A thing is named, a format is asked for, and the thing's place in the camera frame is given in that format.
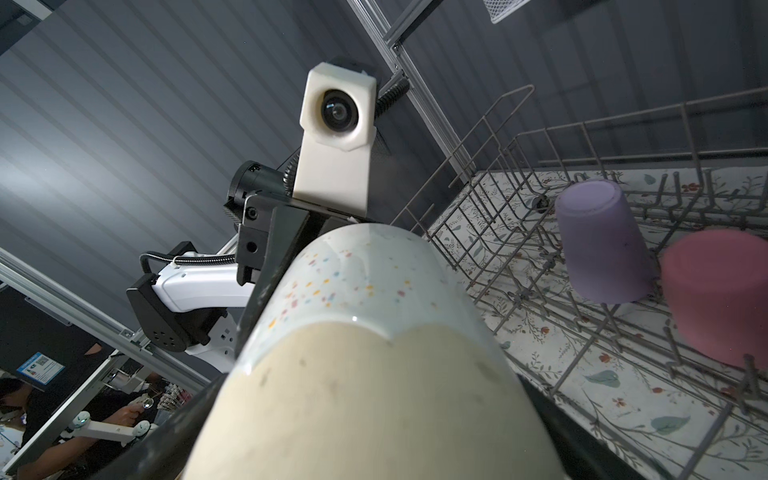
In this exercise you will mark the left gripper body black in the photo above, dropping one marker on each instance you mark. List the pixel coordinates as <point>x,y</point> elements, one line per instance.
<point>266,217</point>

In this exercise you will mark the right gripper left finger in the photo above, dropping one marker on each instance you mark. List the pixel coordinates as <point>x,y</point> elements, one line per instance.
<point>164,453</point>

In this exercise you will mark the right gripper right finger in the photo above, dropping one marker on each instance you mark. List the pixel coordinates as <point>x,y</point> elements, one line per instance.
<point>582,456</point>

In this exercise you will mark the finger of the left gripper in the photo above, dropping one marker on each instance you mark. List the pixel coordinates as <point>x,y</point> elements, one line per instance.
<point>291,230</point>

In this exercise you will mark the white cup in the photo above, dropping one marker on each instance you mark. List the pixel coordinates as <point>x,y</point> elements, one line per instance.
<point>370,361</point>

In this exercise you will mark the light purple cup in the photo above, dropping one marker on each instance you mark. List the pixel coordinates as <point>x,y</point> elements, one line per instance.
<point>605,254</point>

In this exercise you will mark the pink cup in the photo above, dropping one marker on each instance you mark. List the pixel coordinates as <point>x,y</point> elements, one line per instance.
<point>715,285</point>

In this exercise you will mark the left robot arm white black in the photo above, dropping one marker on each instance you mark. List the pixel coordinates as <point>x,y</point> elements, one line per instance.
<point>208,305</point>

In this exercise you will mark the floral table mat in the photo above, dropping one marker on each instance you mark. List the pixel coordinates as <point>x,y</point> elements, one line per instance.
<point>623,372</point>

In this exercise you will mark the grey wire dish rack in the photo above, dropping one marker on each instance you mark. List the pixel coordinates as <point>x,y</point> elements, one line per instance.
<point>684,168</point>

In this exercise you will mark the white mesh wall basket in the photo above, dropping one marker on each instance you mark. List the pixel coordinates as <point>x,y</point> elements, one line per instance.
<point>499,10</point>

